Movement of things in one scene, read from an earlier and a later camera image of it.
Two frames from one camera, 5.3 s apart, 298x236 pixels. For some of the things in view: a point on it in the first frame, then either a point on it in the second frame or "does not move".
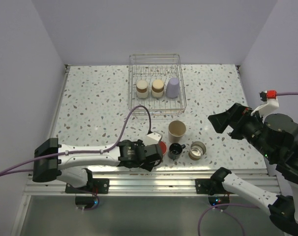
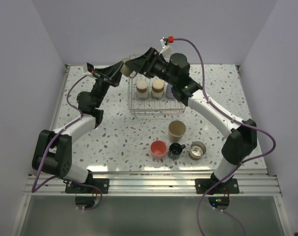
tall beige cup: [176, 129] does not move
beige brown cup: [158, 88] does not move
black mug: [175, 150] does not move
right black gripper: [237, 112] to [145, 64]
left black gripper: [147, 166] to [108, 73]
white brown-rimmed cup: [142, 89] does not move
